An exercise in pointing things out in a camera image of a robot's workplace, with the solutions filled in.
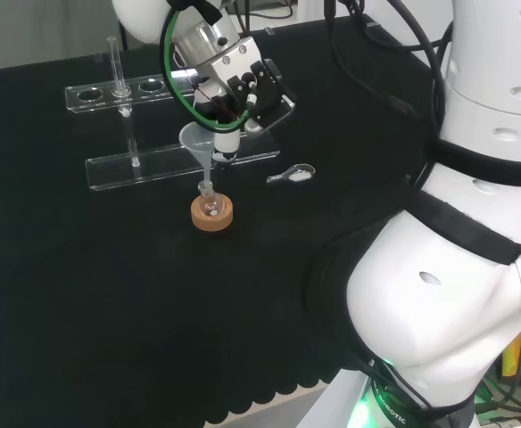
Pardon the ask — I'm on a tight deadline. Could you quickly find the black bench cloth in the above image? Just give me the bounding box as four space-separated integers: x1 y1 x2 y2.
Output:
0 15 444 427

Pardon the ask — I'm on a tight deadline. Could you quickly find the translucent white plastic funnel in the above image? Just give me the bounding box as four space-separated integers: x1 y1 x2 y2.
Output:
178 124 219 198

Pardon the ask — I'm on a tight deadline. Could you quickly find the clear acrylic funnel stand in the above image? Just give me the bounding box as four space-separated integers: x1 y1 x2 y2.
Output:
64 36 282 193

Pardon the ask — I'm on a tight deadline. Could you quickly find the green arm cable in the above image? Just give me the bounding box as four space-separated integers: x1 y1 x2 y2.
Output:
159 4 253 134

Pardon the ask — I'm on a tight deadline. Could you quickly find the clear glass weighing funnel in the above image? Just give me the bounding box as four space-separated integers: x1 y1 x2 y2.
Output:
266 162 317 185

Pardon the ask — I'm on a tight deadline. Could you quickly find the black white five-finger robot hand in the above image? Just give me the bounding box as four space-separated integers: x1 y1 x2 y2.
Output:
191 59 299 166

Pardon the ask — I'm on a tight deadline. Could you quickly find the small glass round-bottom flask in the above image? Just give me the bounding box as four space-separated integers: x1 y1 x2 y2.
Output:
197 181 223 218

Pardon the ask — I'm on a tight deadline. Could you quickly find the black arm cable with plug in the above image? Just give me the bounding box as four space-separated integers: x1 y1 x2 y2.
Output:
322 0 426 119

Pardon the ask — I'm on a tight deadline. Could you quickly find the round cork ring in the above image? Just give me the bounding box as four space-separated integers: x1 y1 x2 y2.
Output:
190 193 235 234

